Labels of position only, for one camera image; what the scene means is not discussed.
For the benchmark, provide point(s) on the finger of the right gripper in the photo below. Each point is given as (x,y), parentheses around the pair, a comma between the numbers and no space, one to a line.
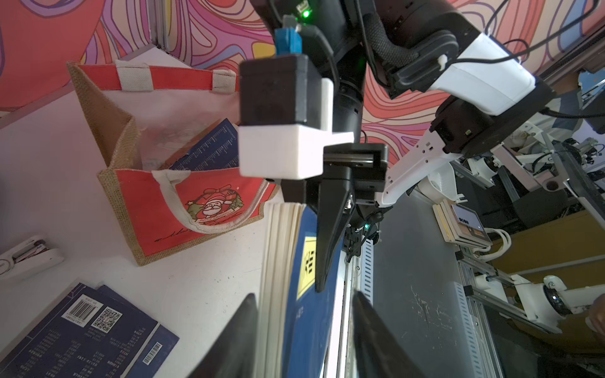
(335,198)

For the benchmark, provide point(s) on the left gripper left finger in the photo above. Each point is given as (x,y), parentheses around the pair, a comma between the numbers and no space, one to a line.
(233,352)

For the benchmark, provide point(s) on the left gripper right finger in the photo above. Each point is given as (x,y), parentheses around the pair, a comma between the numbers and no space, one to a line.
(377,352)

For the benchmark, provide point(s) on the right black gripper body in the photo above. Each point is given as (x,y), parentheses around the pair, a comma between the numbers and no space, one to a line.
(353,172)

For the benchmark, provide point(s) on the dark blue book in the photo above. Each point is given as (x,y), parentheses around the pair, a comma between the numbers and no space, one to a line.
(153,354)
(294,320)
(87,334)

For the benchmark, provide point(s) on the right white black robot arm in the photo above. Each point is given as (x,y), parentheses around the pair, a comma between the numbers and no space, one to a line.
(419,46)

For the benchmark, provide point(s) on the small white stapler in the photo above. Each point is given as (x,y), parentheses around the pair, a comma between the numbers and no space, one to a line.
(28,259)

